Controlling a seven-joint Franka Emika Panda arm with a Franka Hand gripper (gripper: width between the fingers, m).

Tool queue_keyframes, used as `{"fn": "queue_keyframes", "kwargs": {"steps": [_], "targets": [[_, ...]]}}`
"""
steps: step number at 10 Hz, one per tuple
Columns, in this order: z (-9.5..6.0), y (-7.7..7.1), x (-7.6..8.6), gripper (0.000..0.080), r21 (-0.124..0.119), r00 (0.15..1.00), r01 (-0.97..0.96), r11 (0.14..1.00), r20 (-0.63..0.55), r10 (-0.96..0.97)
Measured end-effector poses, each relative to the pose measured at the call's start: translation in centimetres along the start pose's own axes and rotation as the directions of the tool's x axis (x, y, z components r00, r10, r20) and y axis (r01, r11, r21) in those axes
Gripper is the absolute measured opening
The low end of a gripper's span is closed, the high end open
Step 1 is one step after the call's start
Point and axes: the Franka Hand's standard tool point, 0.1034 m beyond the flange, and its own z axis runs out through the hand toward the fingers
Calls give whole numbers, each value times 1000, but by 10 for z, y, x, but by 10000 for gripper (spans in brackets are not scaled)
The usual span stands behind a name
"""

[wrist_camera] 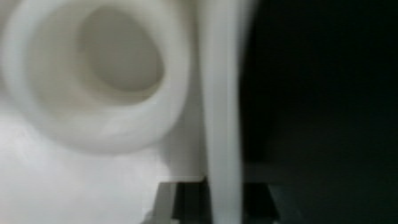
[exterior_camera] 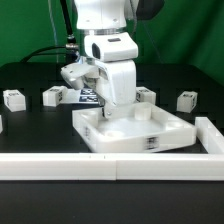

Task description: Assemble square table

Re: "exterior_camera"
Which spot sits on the white front fence bar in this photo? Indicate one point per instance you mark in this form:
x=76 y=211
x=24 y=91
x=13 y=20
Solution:
x=74 y=166

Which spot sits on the white right fence bar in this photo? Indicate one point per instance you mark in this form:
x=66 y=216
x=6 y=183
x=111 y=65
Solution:
x=209 y=136

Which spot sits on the white fence bar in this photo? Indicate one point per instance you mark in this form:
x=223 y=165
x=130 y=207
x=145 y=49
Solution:
x=209 y=136
x=74 y=166

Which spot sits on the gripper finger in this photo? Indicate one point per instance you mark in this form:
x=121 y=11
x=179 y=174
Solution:
x=108 y=110

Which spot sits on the fiducial marker sheet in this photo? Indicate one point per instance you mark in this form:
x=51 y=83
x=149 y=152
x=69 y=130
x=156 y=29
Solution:
x=83 y=96

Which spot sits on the white square table top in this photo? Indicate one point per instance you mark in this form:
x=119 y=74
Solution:
x=135 y=128

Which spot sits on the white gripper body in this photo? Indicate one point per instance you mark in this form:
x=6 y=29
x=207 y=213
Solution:
x=115 y=82

